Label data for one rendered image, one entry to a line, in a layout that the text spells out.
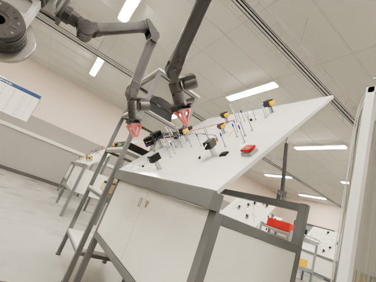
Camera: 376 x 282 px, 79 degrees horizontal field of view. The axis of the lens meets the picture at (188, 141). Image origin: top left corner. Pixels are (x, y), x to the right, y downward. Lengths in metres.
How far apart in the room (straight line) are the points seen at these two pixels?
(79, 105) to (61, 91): 0.68
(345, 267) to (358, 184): 0.27
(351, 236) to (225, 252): 0.41
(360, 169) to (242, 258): 0.53
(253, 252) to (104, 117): 8.12
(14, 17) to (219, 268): 1.13
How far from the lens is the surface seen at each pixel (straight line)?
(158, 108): 2.21
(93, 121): 8.72
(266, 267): 1.16
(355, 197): 0.96
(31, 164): 8.53
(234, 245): 0.98
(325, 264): 7.88
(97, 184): 4.29
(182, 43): 1.02
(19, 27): 1.06
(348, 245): 0.94
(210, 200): 0.85
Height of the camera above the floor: 0.77
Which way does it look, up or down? 15 degrees up
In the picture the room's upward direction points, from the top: 21 degrees clockwise
